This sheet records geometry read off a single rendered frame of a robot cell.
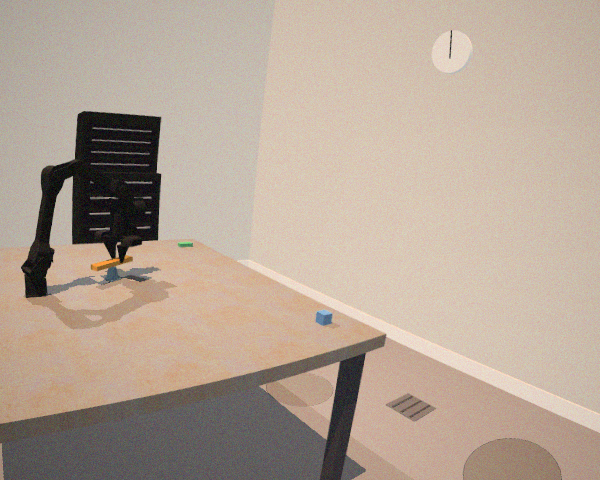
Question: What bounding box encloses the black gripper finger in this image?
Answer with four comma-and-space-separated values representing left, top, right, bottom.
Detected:
117, 244, 128, 263
102, 240, 118, 258

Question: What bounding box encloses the orange bar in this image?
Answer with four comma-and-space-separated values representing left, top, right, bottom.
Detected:
91, 255, 133, 271

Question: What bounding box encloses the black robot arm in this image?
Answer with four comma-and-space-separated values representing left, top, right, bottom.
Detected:
21, 159, 146, 298

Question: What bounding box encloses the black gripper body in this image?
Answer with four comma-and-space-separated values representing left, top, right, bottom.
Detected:
95, 218, 142, 247

